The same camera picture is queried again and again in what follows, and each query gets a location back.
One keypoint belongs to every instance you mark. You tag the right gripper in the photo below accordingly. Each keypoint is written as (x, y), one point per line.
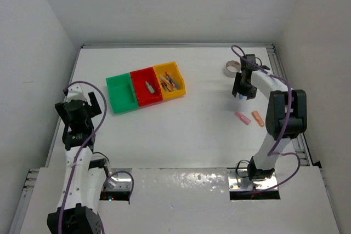
(250, 93)

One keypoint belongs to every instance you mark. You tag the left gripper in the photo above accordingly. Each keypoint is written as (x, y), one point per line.
(92, 109)

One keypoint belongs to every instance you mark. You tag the grey wide tape roll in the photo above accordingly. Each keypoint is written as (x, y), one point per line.
(231, 68)

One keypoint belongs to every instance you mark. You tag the orange correction tape case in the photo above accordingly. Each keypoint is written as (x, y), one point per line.
(258, 118)

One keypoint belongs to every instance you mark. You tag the pink correction tape case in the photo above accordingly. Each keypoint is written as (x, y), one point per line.
(242, 118)

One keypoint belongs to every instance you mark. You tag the blue marker pen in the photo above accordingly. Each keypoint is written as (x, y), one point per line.
(173, 86)

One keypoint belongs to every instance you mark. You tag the yellow highlighter pen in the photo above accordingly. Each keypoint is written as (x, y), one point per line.
(177, 83)

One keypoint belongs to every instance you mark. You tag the pink packaged pen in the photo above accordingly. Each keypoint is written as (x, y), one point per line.
(164, 76)

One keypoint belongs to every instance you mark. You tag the green correction tape case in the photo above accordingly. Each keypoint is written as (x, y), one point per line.
(149, 87)

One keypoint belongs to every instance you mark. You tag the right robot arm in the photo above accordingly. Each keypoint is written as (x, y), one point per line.
(286, 116)

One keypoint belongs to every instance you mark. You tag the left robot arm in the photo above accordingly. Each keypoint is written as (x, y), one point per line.
(77, 209)

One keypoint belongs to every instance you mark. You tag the green plastic bin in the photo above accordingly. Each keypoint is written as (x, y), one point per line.
(121, 93)

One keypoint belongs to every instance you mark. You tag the yellow plastic bin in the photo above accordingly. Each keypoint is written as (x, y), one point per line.
(172, 69)

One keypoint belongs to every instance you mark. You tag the red plastic bin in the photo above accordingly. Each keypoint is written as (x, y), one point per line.
(144, 98)

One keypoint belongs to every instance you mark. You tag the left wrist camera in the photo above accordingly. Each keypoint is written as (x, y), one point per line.
(74, 92)

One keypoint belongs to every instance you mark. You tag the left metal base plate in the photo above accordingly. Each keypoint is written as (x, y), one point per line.
(120, 180)

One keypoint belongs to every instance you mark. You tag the metal base plate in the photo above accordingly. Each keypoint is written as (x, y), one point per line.
(238, 181)
(120, 180)

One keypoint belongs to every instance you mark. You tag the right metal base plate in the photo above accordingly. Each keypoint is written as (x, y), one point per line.
(238, 181)

